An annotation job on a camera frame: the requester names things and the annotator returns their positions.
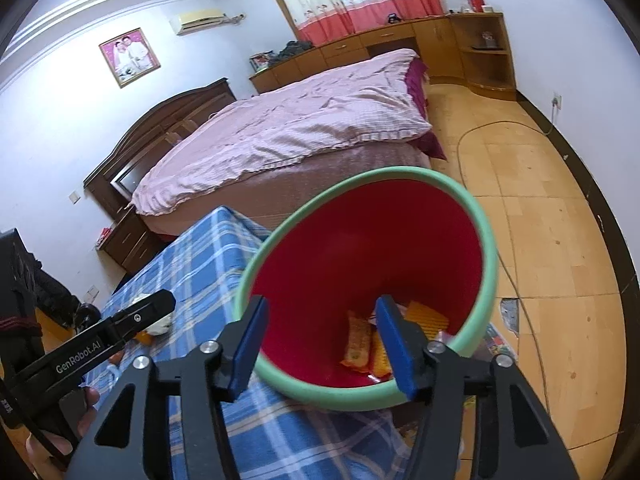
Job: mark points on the red bin with green rim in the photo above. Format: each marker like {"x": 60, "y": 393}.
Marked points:
{"x": 360, "y": 240}

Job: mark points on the orange plastic wrapper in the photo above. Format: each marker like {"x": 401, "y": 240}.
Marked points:
{"x": 357, "y": 342}

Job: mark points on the yellow foam fruit net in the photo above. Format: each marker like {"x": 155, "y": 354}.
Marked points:
{"x": 427, "y": 316}
{"x": 382, "y": 357}

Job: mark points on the white light switch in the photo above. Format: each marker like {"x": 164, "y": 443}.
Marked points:
{"x": 75, "y": 197}

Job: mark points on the wooden bed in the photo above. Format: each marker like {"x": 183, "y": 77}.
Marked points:
{"x": 280, "y": 160}

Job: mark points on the wall air conditioner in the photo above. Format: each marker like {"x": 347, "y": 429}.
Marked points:
{"x": 197, "y": 21}

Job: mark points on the dark clothes pile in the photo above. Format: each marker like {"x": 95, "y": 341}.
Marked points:
{"x": 295, "y": 50}

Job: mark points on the framed wall photo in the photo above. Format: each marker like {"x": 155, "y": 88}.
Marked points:
{"x": 129, "y": 57}

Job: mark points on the person's left hand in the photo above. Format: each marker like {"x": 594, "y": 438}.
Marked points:
{"x": 90, "y": 400}

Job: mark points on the small red box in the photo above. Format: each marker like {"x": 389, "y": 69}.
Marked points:
{"x": 475, "y": 4}

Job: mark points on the dark wooden headboard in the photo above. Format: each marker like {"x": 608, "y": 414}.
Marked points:
{"x": 150, "y": 135}

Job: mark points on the blue plaid tablecloth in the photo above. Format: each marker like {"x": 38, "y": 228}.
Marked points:
{"x": 200, "y": 270}

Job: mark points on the white tissue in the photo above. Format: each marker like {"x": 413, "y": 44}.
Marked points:
{"x": 161, "y": 323}

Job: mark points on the long wooden cabinet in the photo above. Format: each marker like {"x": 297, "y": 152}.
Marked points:
{"x": 450, "y": 45}

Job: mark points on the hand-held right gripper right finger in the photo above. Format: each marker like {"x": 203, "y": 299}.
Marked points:
{"x": 395, "y": 350}

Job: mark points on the small black object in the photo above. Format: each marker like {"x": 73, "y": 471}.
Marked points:
{"x": 392, "y": 18}

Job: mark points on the dark wooden nightstand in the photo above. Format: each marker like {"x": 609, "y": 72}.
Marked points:
{"x": 127, "y": 242}

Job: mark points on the red item on nightstand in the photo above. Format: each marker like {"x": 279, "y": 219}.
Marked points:
{"x": 106, "y": 233}

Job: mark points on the colourful printed cloth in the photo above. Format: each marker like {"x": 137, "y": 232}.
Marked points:
{"x": 495, "y": 345}

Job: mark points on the small glass jar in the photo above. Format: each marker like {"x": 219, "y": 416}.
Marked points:
{"x": 488, "y": 39}

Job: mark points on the pink checked blanket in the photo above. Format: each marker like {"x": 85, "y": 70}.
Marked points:
{"x": 300, "y": 120}

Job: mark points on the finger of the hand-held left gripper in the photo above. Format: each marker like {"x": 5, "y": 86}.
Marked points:
{"x": 142, "y": 315}

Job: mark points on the white wall socket with plug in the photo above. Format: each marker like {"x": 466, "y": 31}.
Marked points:
{"x": 556, "y": 101}

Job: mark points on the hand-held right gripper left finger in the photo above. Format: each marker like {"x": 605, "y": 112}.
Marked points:
{"x": 247, "y": 345}

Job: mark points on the small orange peel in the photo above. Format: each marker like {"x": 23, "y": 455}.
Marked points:
{"x": 143, "y": 336}

